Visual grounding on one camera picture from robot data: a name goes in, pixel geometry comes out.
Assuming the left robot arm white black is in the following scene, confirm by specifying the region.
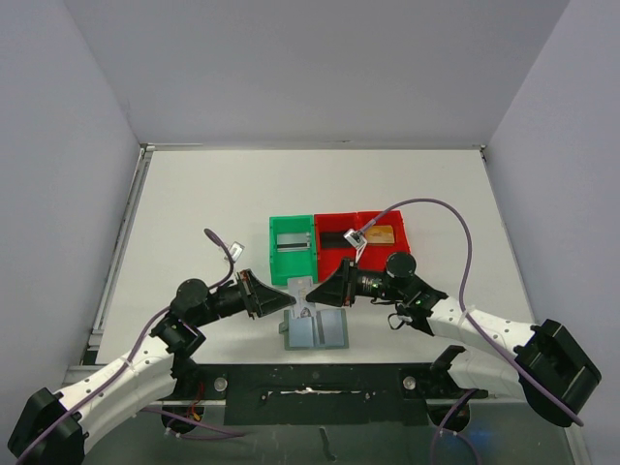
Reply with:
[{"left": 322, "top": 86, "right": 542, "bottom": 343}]
[{"left": 8, "top": 269, "right": 295, "bottom": 464}]

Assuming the aluminium frame rail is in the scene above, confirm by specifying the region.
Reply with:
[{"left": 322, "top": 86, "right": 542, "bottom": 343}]
[{"left": 61, "top": 362, "right": 125, "bottom": 388}]

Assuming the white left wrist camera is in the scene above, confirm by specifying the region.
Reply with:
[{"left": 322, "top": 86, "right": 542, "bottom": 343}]
[{"left": 228, "top": 241, "right": 245, "bottom": 263}]

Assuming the red bin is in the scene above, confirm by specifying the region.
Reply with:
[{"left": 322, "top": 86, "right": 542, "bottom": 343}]
[
  {"left": 358, "top": 210, "right": 411, "bottom": 271},
  {"left": 314, "top": 212, "right": 357, "bottom": 282}
]

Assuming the orange card in red bin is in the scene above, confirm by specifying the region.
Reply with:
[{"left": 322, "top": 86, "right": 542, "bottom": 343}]
[{"left": 364, "top": 225, "right": 395, "bottom": 245}]

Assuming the green plastic bin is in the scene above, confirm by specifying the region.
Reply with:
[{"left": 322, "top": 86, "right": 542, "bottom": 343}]
[{"left": 269, "top": 215, "right": 319, "bottom": 286}]

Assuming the red bin middle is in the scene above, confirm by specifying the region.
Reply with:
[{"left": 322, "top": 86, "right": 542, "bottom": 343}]
[{"left": 314, "top": 212, "right": 357, "bottom": 282}]

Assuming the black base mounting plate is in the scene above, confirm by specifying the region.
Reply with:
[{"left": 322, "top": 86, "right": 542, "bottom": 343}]
[{"left": 163, "top": 362, "right": 464, "bottom": 426}]

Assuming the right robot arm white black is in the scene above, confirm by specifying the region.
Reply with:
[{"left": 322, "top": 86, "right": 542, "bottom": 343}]
[{"left": 306, "top": 252, "right": 602, "bottom": 427}]

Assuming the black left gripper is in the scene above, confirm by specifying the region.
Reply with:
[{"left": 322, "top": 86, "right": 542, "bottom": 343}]
[{"left": 193, "top": 268, "right": 295, "bottom": 326}]

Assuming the white VIP card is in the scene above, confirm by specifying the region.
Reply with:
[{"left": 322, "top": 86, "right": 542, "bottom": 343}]
[
  {"left": 287, "top": 276, "right": 317, "bottom": 319},
  {"left": 276, "top": 232, "right": 311, "bottom": 253}
]

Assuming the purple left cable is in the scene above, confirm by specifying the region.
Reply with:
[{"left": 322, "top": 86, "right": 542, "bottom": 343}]
[{"left": 14, "top": 228, "right": 238, "bottom": 465}]

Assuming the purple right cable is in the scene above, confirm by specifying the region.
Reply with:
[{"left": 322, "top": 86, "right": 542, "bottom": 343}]
[{"left": 357, "top": 197, "right": 585, "bottom": 428}]

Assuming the red bin right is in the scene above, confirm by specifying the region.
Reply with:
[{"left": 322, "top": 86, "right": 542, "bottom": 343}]
[{"left": 358, "top": 210, "right": 411, "bottom": 271}]

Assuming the purple cable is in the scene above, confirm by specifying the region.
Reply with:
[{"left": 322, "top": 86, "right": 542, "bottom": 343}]
[
  {"left": 14, "top": 228, "right": 238, "bottom": 465},
  {"left": 357, "top": 197, "right": 585, "bottom": 428}
]

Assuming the green leather card holder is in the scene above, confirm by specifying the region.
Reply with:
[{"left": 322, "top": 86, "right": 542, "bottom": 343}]
[{"left": 279, "top": 308, "right": 350, "bottom": 352}]

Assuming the black card in red bin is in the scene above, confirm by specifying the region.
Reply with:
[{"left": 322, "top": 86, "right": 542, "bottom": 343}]
[{"left": 319, "top": 232, "right": 351, "bottom": 250}]

